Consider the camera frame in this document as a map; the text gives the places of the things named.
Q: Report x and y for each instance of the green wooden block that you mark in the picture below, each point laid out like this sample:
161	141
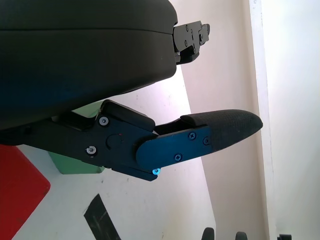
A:
72	166

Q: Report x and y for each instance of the black tape mark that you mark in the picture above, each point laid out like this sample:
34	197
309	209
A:
100	217

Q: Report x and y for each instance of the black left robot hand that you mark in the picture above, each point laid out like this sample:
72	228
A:
75	62

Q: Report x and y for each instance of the red wooden block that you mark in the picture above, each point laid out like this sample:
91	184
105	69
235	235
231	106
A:
20	190

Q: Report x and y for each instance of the black chair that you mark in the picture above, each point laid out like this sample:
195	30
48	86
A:
208	235

